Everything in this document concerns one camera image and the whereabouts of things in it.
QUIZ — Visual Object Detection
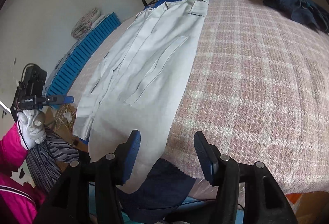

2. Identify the pink plaid blanket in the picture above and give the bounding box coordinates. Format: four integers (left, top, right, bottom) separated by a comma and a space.
69, 0, 329, 195

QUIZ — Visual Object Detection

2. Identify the floral patterned cloth bundle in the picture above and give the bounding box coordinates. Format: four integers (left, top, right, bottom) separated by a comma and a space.
71, 7, 106, 39

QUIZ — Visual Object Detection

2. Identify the person's left hand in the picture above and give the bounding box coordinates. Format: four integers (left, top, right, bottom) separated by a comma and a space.
17, 108, 47, 150

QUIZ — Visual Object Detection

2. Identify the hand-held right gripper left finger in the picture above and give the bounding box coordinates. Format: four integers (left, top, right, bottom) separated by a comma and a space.
33, 130, 141, 224

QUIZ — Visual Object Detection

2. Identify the navy blue folded garment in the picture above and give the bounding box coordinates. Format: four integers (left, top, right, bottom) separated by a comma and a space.
259, 0, 329, 33

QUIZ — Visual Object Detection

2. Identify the person's left forearm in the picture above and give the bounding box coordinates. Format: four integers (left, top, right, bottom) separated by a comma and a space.
0, 122, 29, 177

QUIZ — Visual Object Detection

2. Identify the grey white blue jacket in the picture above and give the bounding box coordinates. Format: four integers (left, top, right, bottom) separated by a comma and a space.
73, 0, 210, 195

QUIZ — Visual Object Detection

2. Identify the blue ribbed mat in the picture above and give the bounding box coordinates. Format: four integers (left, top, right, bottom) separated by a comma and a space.
46, 12, 121, 104

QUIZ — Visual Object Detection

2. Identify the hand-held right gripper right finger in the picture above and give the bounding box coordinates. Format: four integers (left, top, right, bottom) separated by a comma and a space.
194, 131, 299, 224

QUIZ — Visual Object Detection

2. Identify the brown cardboard sheet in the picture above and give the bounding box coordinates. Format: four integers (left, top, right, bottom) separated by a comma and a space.
42, 105, 89, 161

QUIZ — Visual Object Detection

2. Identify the black white striped cloth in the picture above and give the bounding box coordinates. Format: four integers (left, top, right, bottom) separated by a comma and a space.
25, 128, 81, 194

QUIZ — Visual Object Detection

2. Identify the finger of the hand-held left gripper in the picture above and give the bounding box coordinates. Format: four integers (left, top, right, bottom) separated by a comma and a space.
41, 95, 75, 107

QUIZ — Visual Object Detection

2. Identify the person's pink jacket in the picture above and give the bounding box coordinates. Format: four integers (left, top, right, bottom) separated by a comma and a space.
0, 172, 47, 224

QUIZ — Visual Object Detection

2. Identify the dark navy padded jacket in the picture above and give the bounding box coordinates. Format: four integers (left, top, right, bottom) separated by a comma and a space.
118, 157, 196, 222

